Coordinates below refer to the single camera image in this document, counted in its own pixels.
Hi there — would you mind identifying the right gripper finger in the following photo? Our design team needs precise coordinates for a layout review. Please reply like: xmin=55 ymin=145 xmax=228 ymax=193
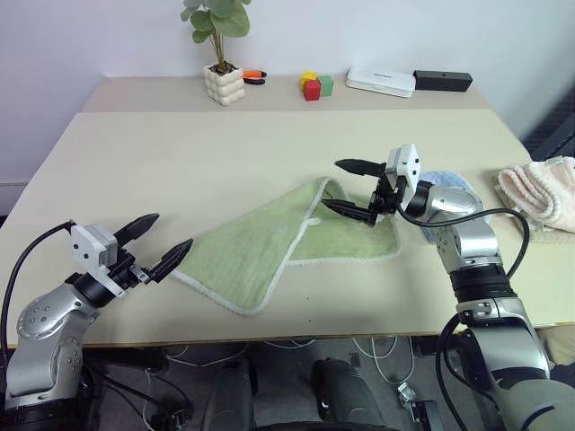
xmin=334 ymin=157 xmax=387 ymax=178
xmin=322 ymin=199 xmax=377 ymax=227

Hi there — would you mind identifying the white floor cable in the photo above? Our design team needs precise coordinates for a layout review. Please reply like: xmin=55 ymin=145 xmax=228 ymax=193
xmin=351 ymin=335 xmax=417 ymax=386

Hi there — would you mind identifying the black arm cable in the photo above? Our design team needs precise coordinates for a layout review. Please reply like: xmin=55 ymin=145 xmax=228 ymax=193
xmin=0 ymin=222 xmax=75 ymax=405
xmin=394 ymin=207 xmax=533 ymax=423

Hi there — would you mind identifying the dark rounded shape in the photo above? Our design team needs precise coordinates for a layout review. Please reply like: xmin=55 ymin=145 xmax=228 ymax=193
xmin=311 ymin=357 xmax=399 ymax=431

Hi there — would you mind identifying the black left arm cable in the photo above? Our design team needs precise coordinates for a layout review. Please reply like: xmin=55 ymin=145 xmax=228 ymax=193
xmin=0 ymin=222 xmax=75 ymax=405

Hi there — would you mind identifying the flat white box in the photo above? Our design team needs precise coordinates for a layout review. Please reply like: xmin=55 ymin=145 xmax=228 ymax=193
xmin=345 ymin=66 xmax=417 ymax=100

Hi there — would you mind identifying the green towel with white trim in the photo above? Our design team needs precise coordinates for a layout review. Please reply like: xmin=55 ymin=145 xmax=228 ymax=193
xmin=172 ymin=176 xmax=403 ymax=317

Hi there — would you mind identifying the long black box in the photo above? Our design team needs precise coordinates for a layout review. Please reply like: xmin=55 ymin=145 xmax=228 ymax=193
xmin=412 ymin=69 xmax=474 ymax=94

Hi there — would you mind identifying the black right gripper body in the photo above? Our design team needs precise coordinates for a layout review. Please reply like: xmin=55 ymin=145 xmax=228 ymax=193
xmin=367 ymin=172 xmax=406 ymax=227

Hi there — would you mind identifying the silver metal buckle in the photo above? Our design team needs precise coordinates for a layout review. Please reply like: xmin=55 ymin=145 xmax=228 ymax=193
xmin=396 ymin=381 xmax=421 ymax=410

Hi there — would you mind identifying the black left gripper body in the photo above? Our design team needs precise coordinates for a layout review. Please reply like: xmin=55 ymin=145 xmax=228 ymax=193
xmin=107 ymin=250 xmax=152 ymax=289

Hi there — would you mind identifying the white bubble plant pot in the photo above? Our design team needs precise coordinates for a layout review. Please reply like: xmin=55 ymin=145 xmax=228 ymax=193
xmin=204 ymin=62 xmax=246 ymax=108

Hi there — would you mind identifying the pink folded towel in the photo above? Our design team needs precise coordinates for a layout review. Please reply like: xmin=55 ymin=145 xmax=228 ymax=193
xmin=496 ymin=155 xmax=575 ymax=233

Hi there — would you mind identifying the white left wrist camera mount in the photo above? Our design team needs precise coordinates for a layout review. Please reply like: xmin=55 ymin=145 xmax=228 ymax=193
xmin=70 ymin=223 xmax=126 ymax=296

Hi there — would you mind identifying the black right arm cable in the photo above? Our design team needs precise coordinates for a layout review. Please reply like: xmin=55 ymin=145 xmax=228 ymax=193
xmin=394 ymin=207 xmax=533 ymax=423

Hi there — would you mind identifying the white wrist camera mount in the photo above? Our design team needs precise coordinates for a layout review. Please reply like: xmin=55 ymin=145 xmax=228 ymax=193
xmin=385 ymin=143 xmax=422 ymax=213
xmin=70 ymin=223 xmax=126 ymax=296

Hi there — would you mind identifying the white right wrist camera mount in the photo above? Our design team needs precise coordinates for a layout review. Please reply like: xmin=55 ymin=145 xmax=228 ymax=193
xmin=385 ymin=143 xmax=422 ymax=213

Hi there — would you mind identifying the green leafy plant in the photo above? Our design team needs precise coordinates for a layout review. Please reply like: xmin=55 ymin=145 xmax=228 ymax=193
xmin=180 ymin=0 xmax=252 ymax=73

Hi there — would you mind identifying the small black box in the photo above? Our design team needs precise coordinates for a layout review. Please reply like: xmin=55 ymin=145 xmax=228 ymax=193
xmin=411 ymin=399 xmax=442 ymax=431

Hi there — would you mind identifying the light blue cloth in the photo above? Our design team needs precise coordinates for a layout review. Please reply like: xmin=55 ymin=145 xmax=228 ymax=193
xmin=420 ymin=170 xmax=484 ymax=246

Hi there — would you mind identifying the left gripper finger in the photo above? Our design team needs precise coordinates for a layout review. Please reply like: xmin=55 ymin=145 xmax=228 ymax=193
xmin=114 ymin=213 xmax=161 ymax=249
xmin=146 ymin=238 xmax=195 ymax=286

